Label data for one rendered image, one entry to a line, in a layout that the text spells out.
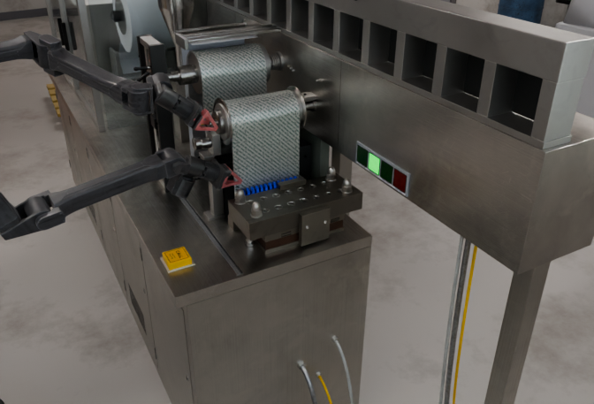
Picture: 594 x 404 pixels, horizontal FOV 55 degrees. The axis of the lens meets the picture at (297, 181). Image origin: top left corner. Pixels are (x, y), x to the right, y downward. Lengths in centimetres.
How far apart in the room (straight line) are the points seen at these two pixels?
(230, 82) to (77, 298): 166
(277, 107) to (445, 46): 62
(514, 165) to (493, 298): 196
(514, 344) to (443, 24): 88
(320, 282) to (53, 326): 161
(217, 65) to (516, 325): 120
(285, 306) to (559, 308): 178
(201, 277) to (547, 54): 107
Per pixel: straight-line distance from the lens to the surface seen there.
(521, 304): 164
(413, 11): 147
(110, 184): 163
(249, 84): 200
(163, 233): 191
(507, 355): 176
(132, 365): 277
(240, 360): 188
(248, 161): 181
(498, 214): 136
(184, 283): 168
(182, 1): 236
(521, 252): 135
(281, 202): 178
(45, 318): 315
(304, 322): 192
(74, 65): 181
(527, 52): 124
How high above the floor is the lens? 191
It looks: 28 degrees down
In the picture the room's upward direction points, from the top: straight up
